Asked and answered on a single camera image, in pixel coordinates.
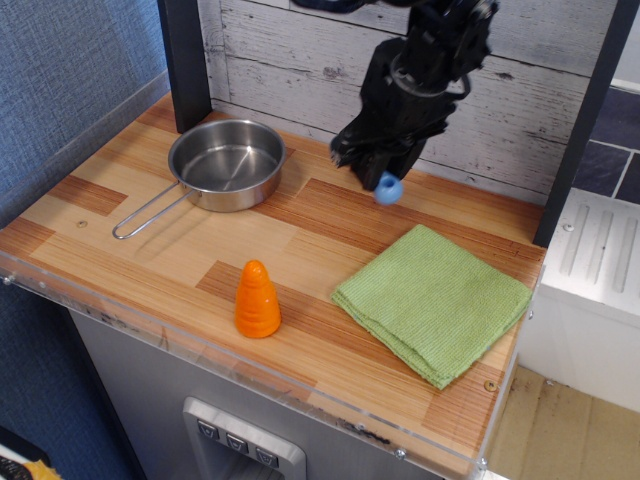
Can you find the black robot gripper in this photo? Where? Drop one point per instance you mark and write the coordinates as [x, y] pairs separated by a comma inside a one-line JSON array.
[[395, 120]]

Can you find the blue and grey toy spoon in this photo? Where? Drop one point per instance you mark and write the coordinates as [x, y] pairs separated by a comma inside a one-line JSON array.
[[389, 189]]

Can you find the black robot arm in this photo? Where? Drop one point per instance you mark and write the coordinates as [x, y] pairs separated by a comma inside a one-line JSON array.
[[445, 41]]

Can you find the green folded cloth napkin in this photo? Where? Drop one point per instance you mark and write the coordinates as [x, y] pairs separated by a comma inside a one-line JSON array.
[[433, 304]]

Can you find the small steel saucepan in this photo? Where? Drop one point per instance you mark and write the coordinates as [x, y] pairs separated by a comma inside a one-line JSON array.
[[222, 166]]

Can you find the orange toy carrot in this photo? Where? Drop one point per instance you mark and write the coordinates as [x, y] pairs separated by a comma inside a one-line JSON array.
[[257, 309]]

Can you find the white ribbed box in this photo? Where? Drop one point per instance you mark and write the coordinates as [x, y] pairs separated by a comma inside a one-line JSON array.
[[583, 328]]

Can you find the clear acrylic edge guard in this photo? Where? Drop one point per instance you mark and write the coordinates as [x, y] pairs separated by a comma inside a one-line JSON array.
[[321, 363]]

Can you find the grey toy kitchen cabinet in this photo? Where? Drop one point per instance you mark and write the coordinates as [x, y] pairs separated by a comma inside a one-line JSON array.
[[147, 387]]

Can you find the silver dispenser button panel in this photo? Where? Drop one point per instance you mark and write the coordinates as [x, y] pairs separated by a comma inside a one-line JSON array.
[[227, 447]]

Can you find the yellow and black object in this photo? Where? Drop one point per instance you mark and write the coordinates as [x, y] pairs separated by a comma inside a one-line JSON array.
[[17, 467]]

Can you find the left dark frame post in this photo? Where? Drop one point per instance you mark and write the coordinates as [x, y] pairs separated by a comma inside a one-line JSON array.
[[186, 63]]

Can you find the dark frame post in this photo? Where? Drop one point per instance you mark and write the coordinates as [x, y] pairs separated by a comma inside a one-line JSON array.
[[186, 63], [607, 61]]

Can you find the right dark frame post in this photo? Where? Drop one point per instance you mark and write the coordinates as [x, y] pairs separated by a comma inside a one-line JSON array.
[[607, 61]]

